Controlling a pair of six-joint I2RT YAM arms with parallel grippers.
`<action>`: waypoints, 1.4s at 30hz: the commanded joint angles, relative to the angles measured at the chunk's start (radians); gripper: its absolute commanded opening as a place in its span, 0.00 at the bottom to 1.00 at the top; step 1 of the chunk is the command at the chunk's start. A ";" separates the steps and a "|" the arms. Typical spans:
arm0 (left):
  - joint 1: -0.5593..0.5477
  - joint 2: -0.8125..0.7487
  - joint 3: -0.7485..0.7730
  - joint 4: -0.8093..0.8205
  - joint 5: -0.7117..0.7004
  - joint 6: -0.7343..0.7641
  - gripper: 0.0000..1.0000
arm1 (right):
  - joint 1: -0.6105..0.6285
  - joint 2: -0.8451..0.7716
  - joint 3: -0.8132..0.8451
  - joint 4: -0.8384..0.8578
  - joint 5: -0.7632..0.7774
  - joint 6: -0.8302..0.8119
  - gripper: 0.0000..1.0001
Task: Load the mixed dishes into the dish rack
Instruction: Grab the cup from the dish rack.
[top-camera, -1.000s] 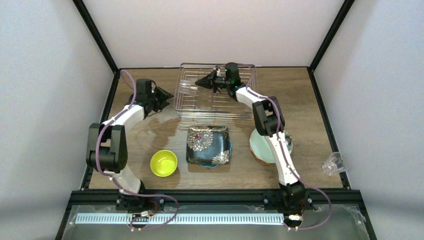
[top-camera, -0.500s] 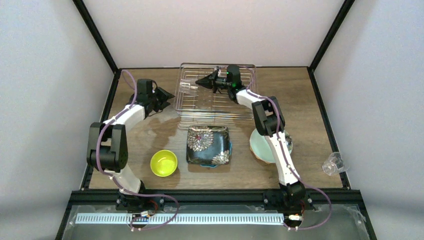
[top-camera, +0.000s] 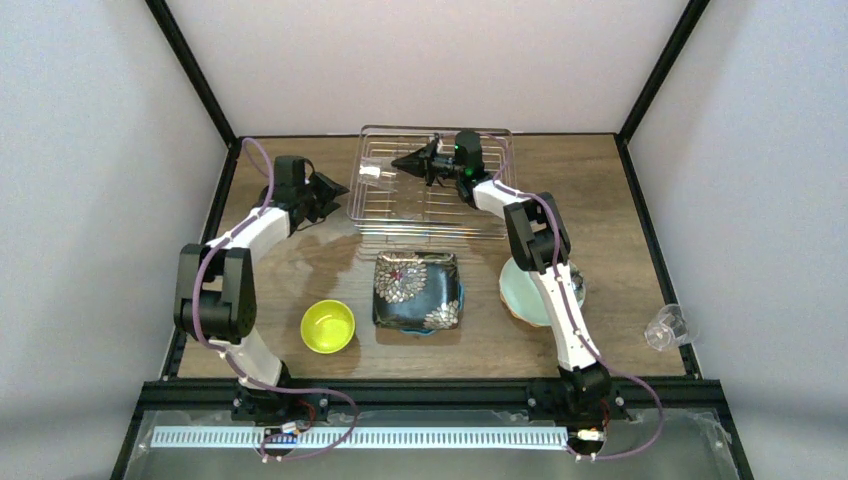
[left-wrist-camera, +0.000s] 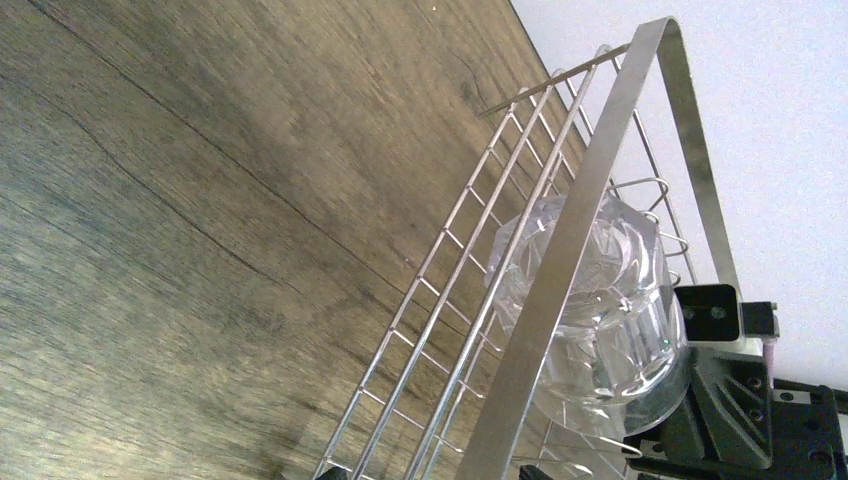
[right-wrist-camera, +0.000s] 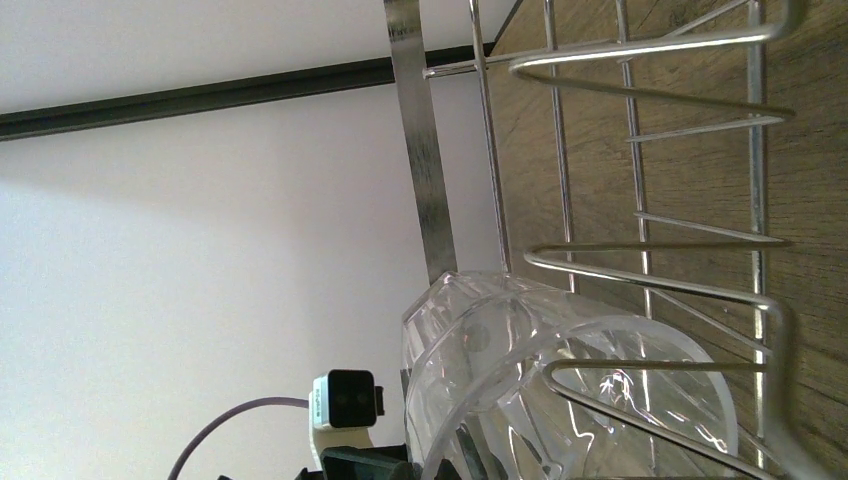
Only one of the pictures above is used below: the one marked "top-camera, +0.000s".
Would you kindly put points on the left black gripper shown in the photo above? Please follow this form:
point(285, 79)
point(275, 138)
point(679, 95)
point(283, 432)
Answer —
point(315, 196)

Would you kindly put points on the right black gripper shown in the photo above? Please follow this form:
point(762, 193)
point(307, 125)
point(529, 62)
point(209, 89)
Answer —
point(431, 163)

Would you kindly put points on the metal wire dish rack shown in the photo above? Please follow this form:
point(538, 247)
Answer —
point(388, 198)

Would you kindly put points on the clear plastic glass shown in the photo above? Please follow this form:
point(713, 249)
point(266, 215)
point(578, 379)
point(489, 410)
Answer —
point(377, 173)
point(670, 329)

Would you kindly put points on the black floral square plate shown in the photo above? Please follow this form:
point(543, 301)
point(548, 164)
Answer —
point(407, 285)

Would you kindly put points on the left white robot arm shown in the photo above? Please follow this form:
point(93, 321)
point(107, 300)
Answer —
point(215, 296)

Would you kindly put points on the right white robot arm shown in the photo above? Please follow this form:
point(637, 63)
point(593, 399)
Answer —
point(538, 240)

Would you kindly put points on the yellow-green small bowl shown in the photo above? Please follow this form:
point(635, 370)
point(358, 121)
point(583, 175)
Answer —
point(327, 327)

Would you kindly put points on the blue plate under square plate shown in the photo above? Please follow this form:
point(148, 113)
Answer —
point(445, 317)

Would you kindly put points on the light blue floral plate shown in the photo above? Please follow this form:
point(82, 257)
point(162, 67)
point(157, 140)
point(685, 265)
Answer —
point(517, 285)

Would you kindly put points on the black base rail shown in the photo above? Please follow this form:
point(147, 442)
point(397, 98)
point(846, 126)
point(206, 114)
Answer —
point(540, 398)

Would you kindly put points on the left black frame post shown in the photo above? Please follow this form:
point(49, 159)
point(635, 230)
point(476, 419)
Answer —
point(168, 25)

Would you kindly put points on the black frame post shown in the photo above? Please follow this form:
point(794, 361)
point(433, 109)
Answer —
point(682, 31)
point(168, 25)

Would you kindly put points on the white slotted cable duct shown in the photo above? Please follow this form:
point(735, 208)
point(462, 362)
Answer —
point(520, 437)

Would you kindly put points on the right black frame post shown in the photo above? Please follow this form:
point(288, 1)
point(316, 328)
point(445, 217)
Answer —
point(682, 31)

